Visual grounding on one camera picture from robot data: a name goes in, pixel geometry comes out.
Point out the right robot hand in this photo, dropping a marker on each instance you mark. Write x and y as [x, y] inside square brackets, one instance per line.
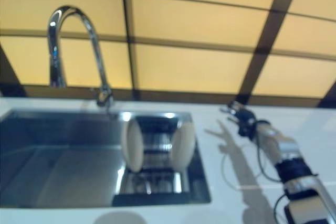
[242, 119]

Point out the beige round plate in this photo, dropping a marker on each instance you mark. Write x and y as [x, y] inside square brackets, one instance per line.
[183, 146]
[134, 145]

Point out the black steel dish rack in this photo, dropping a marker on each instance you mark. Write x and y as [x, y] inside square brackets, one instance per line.
[157, 140]

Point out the stainless steel sink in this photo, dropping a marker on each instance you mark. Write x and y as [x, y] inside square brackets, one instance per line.
[52, 155]

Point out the chrome gooseneck faucet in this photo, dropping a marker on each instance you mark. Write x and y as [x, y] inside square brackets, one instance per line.
[52, 51]

